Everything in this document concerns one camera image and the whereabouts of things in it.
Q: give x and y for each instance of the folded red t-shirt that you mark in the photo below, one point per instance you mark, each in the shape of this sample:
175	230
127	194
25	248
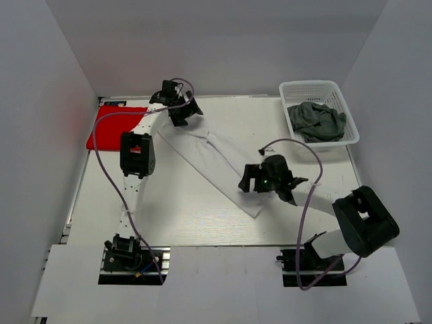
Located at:
109	131

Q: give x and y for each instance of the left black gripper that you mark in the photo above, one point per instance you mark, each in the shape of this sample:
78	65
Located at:
190	109

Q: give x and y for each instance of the dark grey t-shirt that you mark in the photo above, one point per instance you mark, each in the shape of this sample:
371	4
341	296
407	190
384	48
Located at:
317	123

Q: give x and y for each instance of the blue label sticker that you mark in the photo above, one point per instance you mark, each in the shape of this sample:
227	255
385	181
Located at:
115	103

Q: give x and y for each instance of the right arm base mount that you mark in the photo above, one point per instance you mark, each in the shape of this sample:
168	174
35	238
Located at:
310	269

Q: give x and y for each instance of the white t-shirt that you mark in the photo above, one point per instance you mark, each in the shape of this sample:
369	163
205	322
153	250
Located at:
220	159

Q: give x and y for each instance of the white plastic basket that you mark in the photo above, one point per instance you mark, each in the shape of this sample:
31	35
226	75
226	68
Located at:
323	92

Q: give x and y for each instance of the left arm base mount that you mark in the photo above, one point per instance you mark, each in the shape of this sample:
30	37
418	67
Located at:
126	262

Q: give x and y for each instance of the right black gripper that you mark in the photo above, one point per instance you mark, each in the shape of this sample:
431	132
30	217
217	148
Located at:
253	171

